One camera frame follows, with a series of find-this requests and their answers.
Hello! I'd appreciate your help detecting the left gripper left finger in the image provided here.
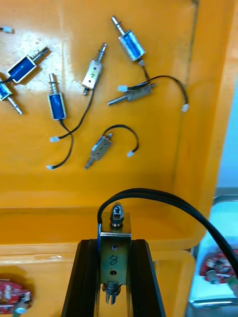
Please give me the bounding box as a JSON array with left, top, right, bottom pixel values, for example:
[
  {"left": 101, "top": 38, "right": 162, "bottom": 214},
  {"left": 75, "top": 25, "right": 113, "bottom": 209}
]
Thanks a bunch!
[{"left": 61, "top": 239, "right": 101, "bottom": 317}]

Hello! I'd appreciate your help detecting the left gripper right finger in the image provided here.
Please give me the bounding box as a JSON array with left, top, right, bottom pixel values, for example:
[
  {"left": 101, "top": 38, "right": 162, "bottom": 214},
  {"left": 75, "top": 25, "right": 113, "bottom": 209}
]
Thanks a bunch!
[{"left": 127, "top": 239, "right": 166, "bottom": 317}]

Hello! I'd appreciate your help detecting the small yellowish metal solenoid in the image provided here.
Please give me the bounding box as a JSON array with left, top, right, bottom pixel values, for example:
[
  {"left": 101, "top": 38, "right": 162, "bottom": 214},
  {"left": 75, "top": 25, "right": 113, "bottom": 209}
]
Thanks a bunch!
[{"left": 97, "top": 188, "right": 238, "bottom": 305}]

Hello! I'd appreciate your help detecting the round red circuit board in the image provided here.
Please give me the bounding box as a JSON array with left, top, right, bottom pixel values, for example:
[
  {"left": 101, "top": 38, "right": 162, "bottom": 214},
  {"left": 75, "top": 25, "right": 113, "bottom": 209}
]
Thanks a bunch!
[
  {"left": 0, "top": 279, "right": 33, "bottom": 317},
  {"left": 199, "top": 251, "right": 238, "bottom": 297}
]

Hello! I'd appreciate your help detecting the steel tray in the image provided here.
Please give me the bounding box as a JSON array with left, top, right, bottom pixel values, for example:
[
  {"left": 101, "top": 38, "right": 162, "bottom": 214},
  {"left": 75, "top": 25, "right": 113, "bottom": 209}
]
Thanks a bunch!
[{"left": 188, "top": 194, "right": 238, "bottom": 317}]

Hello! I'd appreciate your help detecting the small silver metal solenoid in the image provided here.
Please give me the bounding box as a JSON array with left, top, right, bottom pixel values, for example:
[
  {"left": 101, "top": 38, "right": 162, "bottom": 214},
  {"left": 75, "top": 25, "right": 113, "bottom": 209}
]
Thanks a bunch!
[{"left": 84, "top": 124, "right": 140, "bottom": 171}]

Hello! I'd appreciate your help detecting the yellow-orange plastic bin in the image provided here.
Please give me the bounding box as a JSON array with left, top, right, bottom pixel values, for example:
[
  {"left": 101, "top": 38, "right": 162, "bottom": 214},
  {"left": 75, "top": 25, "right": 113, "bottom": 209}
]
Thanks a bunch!
[
  {"left": 0, "top": 244, "right": 198, "bottom": 317},
  {"left": 0, "top": 0, "right": 238, "bottom": 251}
]

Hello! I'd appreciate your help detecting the group of small solenoids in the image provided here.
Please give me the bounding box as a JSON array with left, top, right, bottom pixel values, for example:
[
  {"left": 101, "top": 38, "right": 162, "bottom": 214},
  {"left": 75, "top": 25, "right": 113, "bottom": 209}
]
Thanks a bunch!
[{"left": 0, "top": 15, "right": 190, "bottom": 171}]

